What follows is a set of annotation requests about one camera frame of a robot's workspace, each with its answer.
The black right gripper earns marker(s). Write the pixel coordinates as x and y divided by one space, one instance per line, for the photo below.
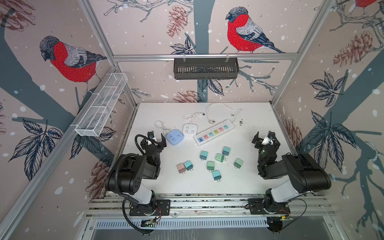
256 138

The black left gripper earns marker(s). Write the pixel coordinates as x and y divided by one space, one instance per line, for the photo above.
161 145

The green charger plug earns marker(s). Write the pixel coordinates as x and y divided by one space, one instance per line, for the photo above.
210 166
238 163
220 158

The teal charger plug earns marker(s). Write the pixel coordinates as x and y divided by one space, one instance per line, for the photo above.
204 155
216 175
226 151

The white multicolour power strip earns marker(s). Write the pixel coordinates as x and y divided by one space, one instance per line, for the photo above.
217 129

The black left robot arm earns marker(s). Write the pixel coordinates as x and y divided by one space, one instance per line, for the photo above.
125 179

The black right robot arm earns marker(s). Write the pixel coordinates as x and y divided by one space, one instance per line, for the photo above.
304 173

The pink USB charger plug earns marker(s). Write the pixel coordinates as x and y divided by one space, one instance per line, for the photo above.
181 168

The teal charger plug bottom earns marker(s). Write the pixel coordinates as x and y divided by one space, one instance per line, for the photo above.
216 175

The blue square power socket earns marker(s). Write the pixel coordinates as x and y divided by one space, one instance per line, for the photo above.
175 137

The white square power socket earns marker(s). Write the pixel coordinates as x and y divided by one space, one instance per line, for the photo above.
190 129

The teal charger beside pink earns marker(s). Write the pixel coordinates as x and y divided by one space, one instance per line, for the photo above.
188 165

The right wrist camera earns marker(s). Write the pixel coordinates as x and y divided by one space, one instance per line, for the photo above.
268 141

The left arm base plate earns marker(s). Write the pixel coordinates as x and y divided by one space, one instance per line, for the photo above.
157 208

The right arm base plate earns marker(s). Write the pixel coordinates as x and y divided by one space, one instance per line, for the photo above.
259 206

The black wire wall basket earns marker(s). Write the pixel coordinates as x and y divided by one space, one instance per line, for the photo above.
206 68

